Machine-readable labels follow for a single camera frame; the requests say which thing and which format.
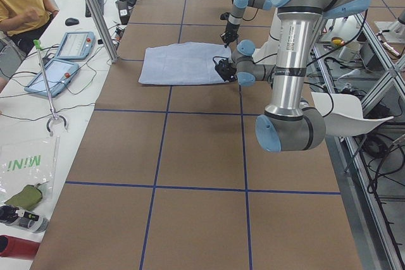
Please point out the blue teach pendant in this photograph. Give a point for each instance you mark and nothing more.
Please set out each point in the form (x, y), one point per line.
(75, 46)
(59, 73)

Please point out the metal reacher grabber tool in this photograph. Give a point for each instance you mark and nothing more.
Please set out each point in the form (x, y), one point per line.
(55, 117)

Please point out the white moulded chair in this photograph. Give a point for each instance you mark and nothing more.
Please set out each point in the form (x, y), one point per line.
(346, 119)

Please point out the upper blue teach pendant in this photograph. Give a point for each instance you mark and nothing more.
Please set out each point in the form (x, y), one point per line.
(75, 46)

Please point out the black computer mouse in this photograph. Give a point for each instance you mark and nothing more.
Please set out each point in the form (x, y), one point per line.
(71, 22)

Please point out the lower blue teach pendant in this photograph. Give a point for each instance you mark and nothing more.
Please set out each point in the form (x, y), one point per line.
(59, 73)

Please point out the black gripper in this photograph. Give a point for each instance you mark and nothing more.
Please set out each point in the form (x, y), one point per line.
(230, 30)
(227, 71)

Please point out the light blue striped shirt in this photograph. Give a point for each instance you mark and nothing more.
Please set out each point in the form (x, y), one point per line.
(190, 63)

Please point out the person in yellow shirt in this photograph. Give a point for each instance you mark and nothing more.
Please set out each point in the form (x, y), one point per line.
(24, 21)

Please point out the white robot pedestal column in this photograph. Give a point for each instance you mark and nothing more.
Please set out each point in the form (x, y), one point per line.
(267, 53)

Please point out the red bottle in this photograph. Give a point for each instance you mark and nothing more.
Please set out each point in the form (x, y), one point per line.
(18, 248)

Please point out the olive green pouch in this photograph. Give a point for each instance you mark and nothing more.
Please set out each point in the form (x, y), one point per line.
(28, 198)

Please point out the clear plastic bag green print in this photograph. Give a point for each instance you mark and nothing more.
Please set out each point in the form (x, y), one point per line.
(31, 162)

